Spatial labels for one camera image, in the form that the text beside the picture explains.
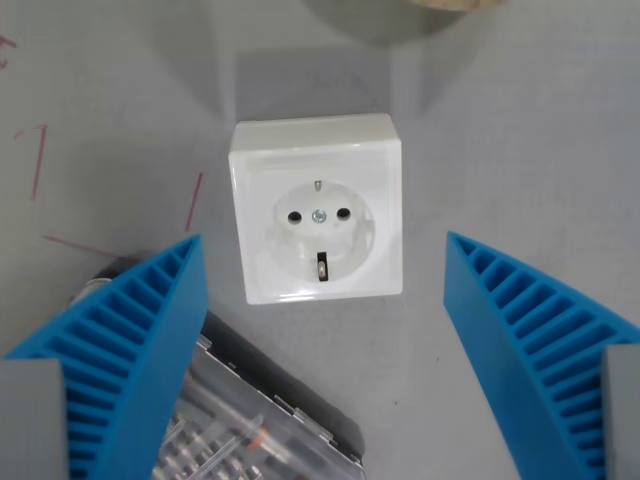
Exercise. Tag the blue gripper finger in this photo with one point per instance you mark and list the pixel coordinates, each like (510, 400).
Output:
(125, 360)
(515, 360)

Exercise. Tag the transparent screwdriver bit case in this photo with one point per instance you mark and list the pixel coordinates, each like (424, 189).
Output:
(235, 400)

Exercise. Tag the orange black screwdriver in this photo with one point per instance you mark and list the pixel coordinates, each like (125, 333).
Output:
(261, 438)

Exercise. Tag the beige round object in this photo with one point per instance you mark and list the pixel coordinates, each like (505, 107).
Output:
(450, 4)

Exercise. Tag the white wall socket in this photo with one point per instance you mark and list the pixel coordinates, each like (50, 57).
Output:
(315, 215)

